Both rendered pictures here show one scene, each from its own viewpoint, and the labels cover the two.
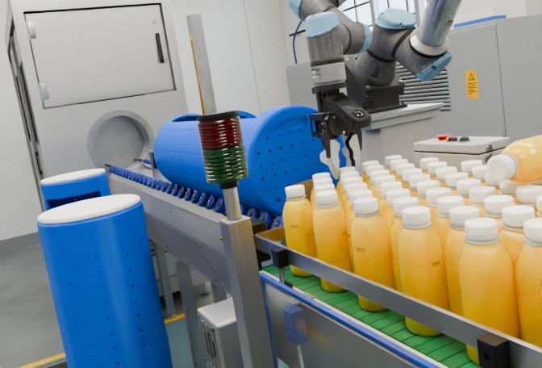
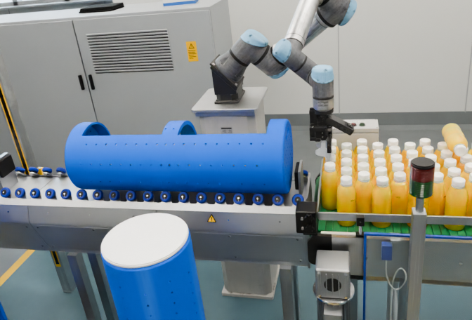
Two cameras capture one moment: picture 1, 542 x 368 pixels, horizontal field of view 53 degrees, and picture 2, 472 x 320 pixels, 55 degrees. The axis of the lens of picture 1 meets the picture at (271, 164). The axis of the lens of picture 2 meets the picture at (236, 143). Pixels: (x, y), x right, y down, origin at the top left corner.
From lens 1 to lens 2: 1.43 m
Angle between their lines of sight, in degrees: 49
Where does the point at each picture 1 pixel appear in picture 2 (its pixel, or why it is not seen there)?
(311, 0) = (296, 52)
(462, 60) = (182, 34)
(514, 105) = not seen: hidden behind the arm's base
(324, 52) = (331, 92)
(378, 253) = (428, 202)
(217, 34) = not seen: outside the picture
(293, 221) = (352, 198)
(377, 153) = (253, 129)
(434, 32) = not seen: hidden behind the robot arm
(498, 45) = (212, 24)
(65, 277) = (169, 300)
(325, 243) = (388, 204)
